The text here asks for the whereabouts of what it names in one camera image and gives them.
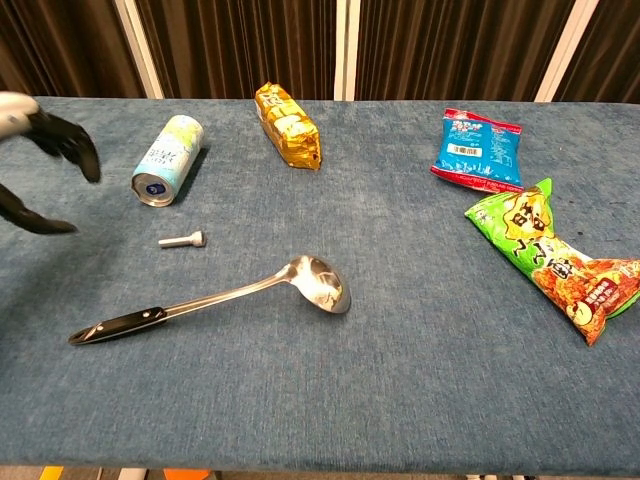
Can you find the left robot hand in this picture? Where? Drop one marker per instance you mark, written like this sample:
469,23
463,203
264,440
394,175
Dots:
60,137

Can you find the small silver bolt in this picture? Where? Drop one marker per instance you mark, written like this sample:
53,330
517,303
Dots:
183,241

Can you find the light blue drink can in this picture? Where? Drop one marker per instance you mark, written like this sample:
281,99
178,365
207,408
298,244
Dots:
169,157

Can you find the dark brown curtain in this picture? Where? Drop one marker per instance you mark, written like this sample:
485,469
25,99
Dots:
240,47

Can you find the gold foil snack pack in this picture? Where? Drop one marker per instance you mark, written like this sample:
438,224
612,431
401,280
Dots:
288,126

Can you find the blue red snack bag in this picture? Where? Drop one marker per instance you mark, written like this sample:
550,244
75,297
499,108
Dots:
477,151

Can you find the green orange snack bag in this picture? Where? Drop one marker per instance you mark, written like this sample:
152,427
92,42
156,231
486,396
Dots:
555,255

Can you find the white frame post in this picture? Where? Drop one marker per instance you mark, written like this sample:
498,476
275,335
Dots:
347,50
139,47
566,50

